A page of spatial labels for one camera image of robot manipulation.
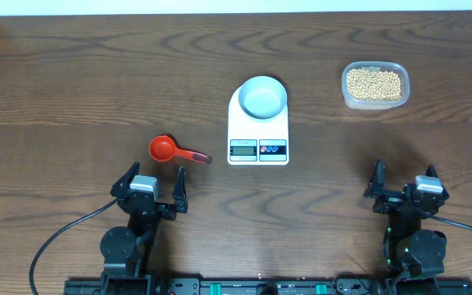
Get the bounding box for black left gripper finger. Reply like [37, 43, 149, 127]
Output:
[172, 166, 188, 213]
[111, 161, 140, 197]

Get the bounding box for red measuring scoop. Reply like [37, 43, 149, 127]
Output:
[148, 135, 212, 164]

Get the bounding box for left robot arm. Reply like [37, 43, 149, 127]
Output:
[100, 162, 188, 293]

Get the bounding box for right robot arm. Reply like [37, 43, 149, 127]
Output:
[363, 159, 449, 280]

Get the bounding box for white digital kitchen scale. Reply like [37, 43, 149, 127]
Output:
[226, 86, 290, 166]

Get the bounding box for light blue bowl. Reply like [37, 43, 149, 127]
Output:
[238, 75, 288, 120]

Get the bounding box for clear plastic container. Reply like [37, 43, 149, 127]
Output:
[342, 61, 411, 111]

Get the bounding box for soybeans in container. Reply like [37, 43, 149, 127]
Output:
[346, 69, 402, 101]

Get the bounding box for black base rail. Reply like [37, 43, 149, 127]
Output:
[63, 273, 472, 295]

